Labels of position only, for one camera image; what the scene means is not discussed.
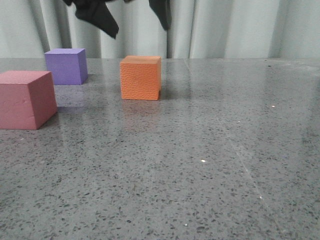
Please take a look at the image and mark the grey-green curtain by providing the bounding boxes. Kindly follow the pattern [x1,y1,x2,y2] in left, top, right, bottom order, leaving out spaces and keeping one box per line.
[0,0,320,59]

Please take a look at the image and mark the orange foam cube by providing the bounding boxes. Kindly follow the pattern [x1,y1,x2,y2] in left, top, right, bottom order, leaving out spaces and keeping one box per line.
[120,55,162,100]

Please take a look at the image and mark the pink foam cube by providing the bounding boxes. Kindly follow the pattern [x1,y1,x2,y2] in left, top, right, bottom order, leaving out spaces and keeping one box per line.
[0,70,58,130]

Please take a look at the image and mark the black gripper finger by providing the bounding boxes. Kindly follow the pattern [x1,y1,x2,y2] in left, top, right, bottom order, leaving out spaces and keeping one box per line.
[149,0,172,31]
[63,0,119,39]

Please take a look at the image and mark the purple foam cube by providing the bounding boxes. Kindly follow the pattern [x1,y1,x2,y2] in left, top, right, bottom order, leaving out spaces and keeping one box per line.
[44,48,88,85]

